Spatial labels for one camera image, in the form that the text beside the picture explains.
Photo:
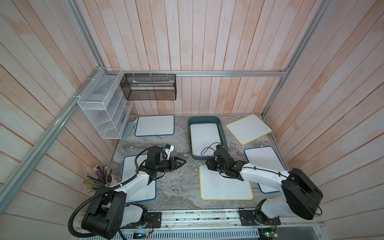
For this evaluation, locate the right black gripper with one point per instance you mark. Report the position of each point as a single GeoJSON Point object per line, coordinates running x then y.
{"type": "Point", "coordinates": [211, 163]}

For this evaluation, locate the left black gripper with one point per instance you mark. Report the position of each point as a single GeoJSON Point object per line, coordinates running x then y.
{"type": "Point", "coordinates": [175, 165]}

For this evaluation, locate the yellow-framed whiteboard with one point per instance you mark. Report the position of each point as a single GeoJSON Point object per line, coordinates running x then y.
{"type": "Point", "coordinates": [248, 129]}
{"type": "Point", "coordinates": [214, 187]}
{"type": "Point", "coordinates": [204, 138]}

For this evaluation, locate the blue-framed whiteboard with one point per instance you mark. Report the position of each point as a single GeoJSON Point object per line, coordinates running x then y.
{"type": "Point", "coordinates": [140, 192]}
{"type": "Point", "coordinates": [160, 125]}
{"type": "Point", "coordinates": [264, 157]}

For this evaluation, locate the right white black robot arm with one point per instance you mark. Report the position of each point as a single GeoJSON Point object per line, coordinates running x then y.
{"type": "Point", "coordinates": [299, 195]}

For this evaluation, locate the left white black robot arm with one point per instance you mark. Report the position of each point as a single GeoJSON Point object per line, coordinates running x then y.
{"type": "Point", "coordinates": [107, 211]}

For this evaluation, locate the pencil cup with pencils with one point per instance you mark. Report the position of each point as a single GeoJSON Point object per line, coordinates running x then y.
{"type": "Point", "coordinates": [103, 178]}

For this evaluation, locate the black mesh basket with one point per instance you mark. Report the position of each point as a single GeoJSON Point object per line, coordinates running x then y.
{"type": "Point", "coordinates": [149, 87]}

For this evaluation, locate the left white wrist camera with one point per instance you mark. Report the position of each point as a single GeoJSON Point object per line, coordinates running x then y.
{"type": "Point", "coordinates": [167, 149]}

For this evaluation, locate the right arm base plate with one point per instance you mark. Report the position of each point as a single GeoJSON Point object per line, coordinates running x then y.
{"type": "Point", "coordinates": [252, 217]}

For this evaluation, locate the aluminium mounting rail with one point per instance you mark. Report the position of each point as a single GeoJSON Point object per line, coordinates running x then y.
{"type": "Point", "coordinates": [225, 224]}

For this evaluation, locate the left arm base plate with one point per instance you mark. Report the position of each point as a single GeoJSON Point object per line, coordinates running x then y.
{"type": "Point", "coordinates": [150, 220]}

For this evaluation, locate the white wire mesh shelf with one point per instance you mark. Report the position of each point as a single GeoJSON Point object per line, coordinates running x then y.
{"type": "Point", "coordinates": [105, 104]}

